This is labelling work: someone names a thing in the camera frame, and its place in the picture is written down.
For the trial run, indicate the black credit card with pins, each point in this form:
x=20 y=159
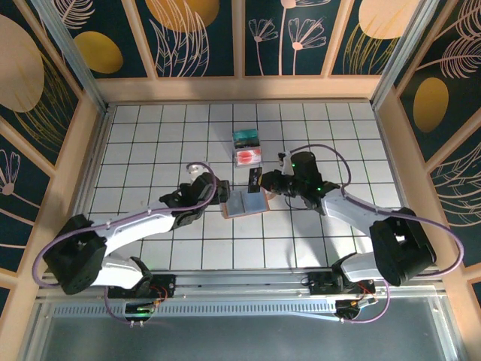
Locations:
x=254 y=181

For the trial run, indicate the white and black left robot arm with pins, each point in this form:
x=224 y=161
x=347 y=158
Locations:
x=139 y=225

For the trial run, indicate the red and white card stack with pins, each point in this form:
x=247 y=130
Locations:
x=248 y=156

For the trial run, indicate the teal card packet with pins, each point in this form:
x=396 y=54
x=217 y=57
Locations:
x=236 y=164

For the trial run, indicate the black card stack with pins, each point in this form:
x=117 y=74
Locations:
x=246 y=143

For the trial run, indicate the teal card stack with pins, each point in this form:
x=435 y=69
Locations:
x=246 y=134

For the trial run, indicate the black electronics module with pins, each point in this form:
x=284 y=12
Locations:
x=349 y=306
x=139 y=310

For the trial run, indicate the grey metal sheet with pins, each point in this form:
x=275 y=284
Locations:
x=240 y=338

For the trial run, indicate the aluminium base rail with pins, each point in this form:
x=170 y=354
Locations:
x=240 y=280

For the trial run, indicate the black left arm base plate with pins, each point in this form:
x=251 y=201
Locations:
x=165 y=286

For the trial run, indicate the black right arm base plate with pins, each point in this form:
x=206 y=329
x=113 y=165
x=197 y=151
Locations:
x=319 y=282

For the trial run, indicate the aluminium frame post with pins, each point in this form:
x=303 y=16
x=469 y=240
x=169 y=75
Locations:
x=71 y=52
x=404 y=52

